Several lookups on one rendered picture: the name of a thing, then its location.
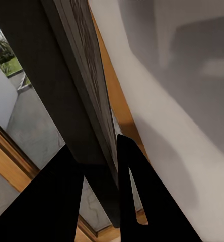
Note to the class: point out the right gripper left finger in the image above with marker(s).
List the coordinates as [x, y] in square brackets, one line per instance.
[48, 209]

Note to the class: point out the poster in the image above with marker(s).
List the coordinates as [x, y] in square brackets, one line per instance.
[56, 44]

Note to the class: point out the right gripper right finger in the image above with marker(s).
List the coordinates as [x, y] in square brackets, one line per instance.
[166, 221]

